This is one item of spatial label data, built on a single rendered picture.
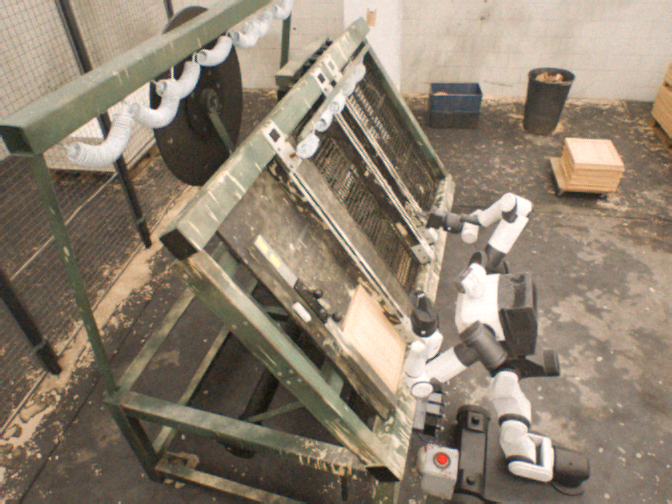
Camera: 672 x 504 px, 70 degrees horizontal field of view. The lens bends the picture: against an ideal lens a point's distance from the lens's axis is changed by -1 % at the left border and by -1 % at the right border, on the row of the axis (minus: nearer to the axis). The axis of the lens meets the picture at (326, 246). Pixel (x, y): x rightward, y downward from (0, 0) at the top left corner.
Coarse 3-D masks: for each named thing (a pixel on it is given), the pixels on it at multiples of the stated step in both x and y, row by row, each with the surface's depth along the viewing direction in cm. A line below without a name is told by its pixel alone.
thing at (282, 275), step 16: (256, 240) 167; (256, 256) 170; (272, 272) 172; (288, 272) 175; (288, 288) 175; (304, 304) 178; (320, 320) 181; (336, 336) 186; (352, 352) 191; (368, 368) 196; (368, 384) 198; (384, 384) 201; (384, 400) 201
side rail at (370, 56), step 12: (360, 48) 300; (372, 48) 305; (372, 60) 303; (384, 72) 309; (384, 84) 310; (396, 96) 313; (396, 108) 318; (408, 108) 323; (408, 120) 321; (420, 132) 326; (420, 144) 329; (420, 156) 335; (432, 156) 332; (444, 168) 343
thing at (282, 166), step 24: (288, 144) 188; (312, 144) 180; (288, 168) 185; (288, 192) 194; (312, 192) 198; (312, 216) 199; (336, 240) 203; (360, 264) 209; (384, 288) 219; (384, 312) 222; (408, 336) 227
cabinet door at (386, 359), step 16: (352, 304) 205; (368, 304) 215; (352, 320) 201; (368, 320) 211; (384, 320) 221; (352, 336) 198; (368, 336) 207; (384, 336) 217; (400, 336) 227; (368, 352) 204; (384, 352) 213; (400, 352) 223; (384, 368) 209; (400, 368) 219
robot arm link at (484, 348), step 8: (480, 336) 172; (488, 336) 173; (472, 344) 172; (480, 344) 171; (488, 344) 171; (496, 344) 173; (456, 352) 177; (464, 352) 175; (472, 352) 173; (480, 352) 172; (488, 352) 171; (496, 352) 171; (464, 360) 175; (472, 360) 174; (480, 360) 174; (488, 360) 172; (496, 360) 171
